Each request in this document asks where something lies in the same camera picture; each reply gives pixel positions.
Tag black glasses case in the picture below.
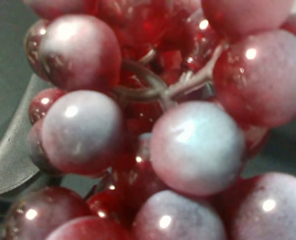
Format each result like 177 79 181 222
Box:
0 74 48 196

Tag red artificial grape bunch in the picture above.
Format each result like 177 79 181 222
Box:
2 0 296 240

